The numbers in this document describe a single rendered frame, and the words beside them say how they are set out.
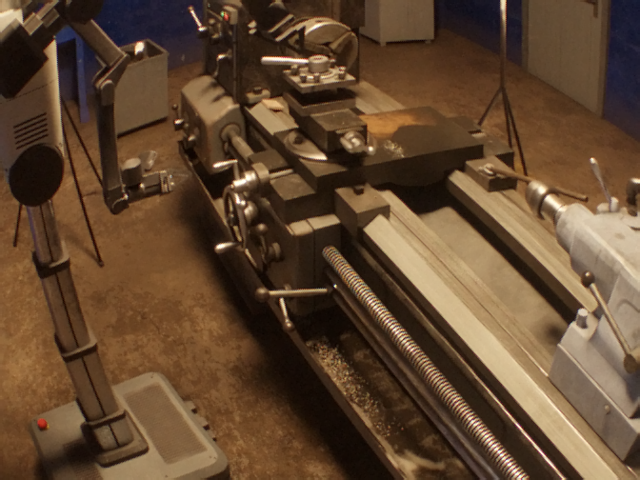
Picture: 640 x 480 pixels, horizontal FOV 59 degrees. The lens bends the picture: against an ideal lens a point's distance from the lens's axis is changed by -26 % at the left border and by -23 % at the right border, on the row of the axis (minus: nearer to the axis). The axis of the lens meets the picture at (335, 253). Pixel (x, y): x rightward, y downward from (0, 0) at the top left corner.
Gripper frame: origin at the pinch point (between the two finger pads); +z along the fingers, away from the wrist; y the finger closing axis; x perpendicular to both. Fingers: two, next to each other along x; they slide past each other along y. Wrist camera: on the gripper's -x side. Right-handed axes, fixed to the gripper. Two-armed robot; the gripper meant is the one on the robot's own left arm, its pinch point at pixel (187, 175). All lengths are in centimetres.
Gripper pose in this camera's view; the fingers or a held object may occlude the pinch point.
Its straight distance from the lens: 197.9
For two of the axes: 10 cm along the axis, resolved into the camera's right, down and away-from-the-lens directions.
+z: 9.0, -2.5, 3.5
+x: 2.4, 9.7, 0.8
